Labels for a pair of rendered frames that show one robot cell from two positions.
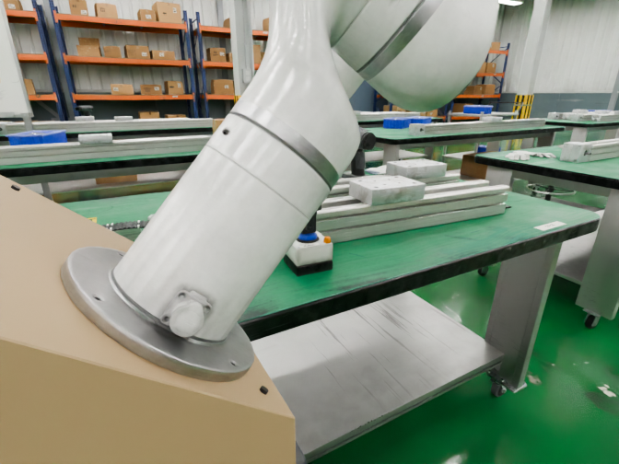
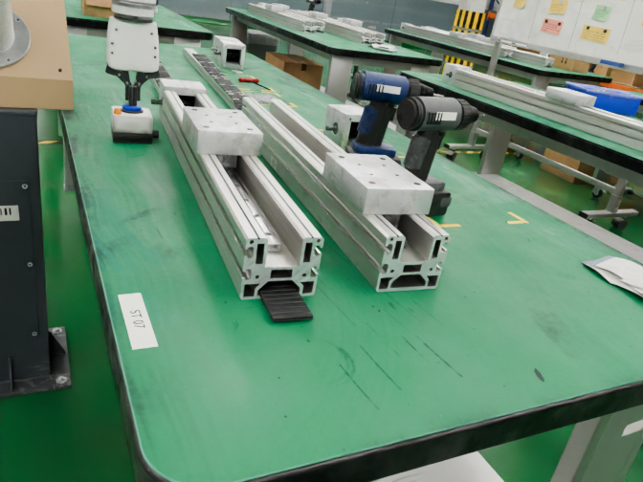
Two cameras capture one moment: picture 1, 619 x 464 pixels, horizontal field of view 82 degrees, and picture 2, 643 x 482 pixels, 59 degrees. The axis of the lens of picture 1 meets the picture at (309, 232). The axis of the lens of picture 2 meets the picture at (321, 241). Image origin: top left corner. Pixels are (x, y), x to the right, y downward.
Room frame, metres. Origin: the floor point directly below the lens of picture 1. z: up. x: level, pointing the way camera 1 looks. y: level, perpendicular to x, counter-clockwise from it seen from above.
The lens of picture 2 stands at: (1.09, -1.19, 1.15)
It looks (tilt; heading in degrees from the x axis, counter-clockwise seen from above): 24 degrees down; 89
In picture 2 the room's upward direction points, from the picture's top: 10 degrees clockwise
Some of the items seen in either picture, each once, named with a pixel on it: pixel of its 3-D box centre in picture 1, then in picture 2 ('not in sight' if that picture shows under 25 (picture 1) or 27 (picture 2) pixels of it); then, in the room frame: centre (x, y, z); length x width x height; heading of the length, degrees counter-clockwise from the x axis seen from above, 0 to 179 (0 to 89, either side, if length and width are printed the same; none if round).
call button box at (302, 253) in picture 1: (306, 249); (135, 124); (0.68, 0.01, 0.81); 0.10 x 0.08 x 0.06; 24
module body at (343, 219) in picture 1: (384, 212); (217, 164); (0.91, -0.20, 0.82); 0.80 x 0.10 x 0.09; 114
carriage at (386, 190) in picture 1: (385, 194); (219, 137); (0.91, -0.20, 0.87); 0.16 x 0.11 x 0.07; 114
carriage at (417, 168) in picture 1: (414, 172); (373, 190); (1.18, -0.35, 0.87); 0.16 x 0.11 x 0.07; 114
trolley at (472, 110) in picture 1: (480, 138); not in sight; (5.44, -2.55, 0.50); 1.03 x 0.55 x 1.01; 123
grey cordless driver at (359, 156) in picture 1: (350, 161); (435, 156); (1.30, -0.15, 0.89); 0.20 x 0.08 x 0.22; 35
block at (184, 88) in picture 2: not in sight; (177, 102); (0.72, 0.20, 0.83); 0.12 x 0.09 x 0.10; 24
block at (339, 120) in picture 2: not in sight; (344, 128); (1.14, 0.23, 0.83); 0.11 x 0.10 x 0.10; 30
